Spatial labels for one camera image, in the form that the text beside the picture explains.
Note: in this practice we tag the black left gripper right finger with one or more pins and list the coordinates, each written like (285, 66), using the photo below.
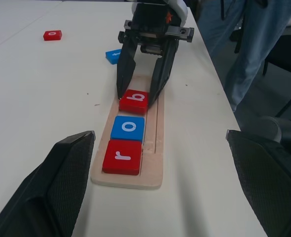
(271, 187)

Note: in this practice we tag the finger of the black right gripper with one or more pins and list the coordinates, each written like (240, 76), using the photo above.
(161, 76)
(125, 71)

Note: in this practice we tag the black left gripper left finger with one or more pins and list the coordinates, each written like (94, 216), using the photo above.
(49, 192)

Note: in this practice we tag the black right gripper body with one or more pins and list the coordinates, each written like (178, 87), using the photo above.
(150, 22)

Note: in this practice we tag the red letter b block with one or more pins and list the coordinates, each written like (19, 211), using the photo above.
(134, 101)

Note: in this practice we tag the blue letter t block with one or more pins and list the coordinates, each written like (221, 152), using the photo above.
(113, 55)

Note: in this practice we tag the blue letter o block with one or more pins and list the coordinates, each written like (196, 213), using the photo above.
(128, 128)

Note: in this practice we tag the silver rounded robot body part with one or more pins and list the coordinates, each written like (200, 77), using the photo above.
(271, 128)

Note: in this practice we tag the red letter r block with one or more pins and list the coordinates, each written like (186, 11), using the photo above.
(122, 156)

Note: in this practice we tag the red letter o block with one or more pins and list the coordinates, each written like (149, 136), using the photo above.
(52, 35)

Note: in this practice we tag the wooden letter tray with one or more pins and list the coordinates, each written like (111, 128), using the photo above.
(153, 163)

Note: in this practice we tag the person in blue jeans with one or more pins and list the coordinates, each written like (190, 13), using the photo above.
(249, 49)

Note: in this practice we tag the black chair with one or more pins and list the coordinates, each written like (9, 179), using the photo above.
(286, 56)

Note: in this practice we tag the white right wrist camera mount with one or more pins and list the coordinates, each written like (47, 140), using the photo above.
(181, 11)

